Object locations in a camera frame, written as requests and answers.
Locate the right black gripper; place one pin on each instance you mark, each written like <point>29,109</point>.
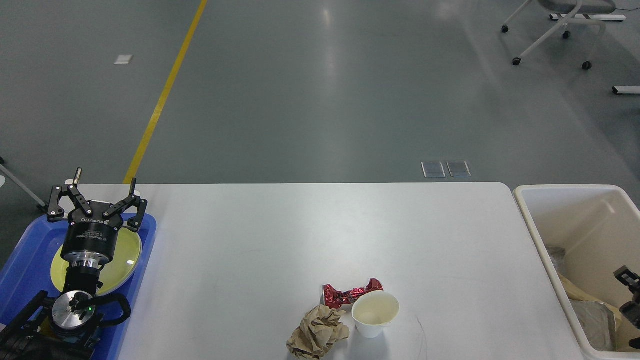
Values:
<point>631,309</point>

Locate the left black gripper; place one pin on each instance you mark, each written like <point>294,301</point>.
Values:
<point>95,237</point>

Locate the large paper bag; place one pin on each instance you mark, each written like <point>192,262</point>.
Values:
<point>575,293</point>

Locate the clear plastic bag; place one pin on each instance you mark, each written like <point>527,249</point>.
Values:
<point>598,323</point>

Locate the yellow plastic plate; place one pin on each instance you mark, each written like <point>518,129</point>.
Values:
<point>127,253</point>

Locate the brown paper ball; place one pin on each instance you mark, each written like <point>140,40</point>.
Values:
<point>318,332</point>

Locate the white paper cup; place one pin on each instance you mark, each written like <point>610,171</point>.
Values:
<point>374,311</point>

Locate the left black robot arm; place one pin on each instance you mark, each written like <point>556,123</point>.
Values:
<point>69,325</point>

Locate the beige plastic bin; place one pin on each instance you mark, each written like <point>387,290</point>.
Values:
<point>584,233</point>

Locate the blue plastic tray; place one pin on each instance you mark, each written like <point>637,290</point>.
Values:
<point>27,271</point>

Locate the right clear floor plate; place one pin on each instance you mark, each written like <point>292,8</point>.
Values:
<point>459,169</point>

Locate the clear floor plate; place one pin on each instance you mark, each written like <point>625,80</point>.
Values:
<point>433,170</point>
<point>459,169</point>

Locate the left clear floor plate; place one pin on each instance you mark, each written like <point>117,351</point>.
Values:
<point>433,170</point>

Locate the red foil wrapper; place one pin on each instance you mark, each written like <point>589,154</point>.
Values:
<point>335,299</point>

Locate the white office chair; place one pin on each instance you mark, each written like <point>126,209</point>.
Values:
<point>573,12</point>

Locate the white floor rail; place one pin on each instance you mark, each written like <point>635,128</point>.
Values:
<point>625,90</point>

